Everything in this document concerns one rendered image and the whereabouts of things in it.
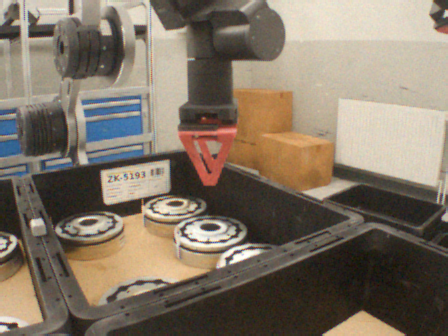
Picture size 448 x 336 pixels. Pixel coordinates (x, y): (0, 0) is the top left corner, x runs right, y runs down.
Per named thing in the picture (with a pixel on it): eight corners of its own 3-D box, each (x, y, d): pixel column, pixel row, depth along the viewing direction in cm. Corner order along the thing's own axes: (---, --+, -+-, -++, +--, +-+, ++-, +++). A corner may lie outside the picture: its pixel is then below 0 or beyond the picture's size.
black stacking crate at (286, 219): (33, 244, 57) (22, 177, 54) (189, 208, 73) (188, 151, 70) (108, 435, 25) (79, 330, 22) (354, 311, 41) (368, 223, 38)
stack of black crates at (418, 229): (310, 299, 151) (320, 199, 139) (348, 272, 170) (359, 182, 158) (395, 340, 122) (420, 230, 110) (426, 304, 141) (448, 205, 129)
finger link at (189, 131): (238, 173, 52) (238, 105, 49) (236, 192, 45) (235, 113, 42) (189, 173, 52) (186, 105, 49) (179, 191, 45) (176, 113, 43)
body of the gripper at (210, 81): (237, 110, 53) (237, 57, 50) (234, 124, 43) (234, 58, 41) (191, 111, 53) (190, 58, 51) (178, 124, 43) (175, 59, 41)
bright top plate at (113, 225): (51, 222, 54) (50, 218, 54) (112, 210, 60) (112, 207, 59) (61, 249, 46) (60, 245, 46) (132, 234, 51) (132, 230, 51)
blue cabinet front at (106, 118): (45, 196, 217) (34, 105, 202) (144, 174, 264) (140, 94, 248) (46, 197, 215) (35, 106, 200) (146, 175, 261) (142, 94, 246)
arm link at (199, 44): (212, 14, 48) (176, 12, 44) (248, 9, 43) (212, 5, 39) (213, 65, 50) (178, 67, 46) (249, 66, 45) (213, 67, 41)
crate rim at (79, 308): (22, 188, 54) (20, 174, 53) (188, 160, 70) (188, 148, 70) (82, 353, 22) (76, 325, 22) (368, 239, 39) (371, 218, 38)
